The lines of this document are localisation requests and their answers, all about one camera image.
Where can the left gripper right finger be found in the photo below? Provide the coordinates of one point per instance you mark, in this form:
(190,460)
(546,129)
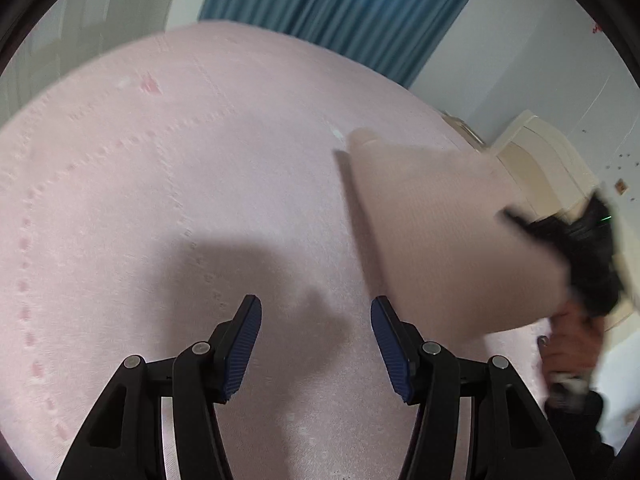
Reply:
(509,436)

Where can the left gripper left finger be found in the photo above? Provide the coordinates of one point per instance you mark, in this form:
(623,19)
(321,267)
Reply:
(121,438)

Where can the pink knit sweater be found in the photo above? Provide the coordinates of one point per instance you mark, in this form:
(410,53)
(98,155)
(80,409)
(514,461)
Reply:
(454,265)

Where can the person's right hand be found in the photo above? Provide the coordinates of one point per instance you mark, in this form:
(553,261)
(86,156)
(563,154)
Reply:
(574,344)

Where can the black jacket sleeve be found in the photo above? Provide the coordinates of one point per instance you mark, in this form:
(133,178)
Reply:
(589,457)

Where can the cream wooden headboard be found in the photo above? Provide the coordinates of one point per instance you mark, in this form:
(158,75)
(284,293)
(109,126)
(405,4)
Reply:
(556,180)

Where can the pink patterned bed sheet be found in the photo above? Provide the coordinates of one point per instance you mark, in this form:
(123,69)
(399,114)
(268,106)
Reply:
(145,194)

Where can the blue curtain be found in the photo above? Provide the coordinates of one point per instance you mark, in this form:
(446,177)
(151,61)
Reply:
(393,37)

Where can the white wardrobe with red decals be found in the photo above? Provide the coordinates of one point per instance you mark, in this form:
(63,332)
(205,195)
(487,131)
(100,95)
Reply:
(71,33)

